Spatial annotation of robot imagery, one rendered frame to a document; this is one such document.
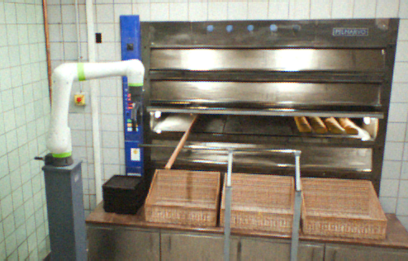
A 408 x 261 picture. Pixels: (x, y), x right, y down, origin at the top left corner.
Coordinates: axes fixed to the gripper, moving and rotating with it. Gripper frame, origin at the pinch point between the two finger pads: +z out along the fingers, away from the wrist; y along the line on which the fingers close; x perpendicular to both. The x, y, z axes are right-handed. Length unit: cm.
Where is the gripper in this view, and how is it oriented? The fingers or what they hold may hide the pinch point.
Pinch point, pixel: (136, 125)
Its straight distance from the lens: 272.0
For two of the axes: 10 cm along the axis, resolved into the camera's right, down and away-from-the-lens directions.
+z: 0.1, 9.6, 2.7
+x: 9.9, 0.3, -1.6
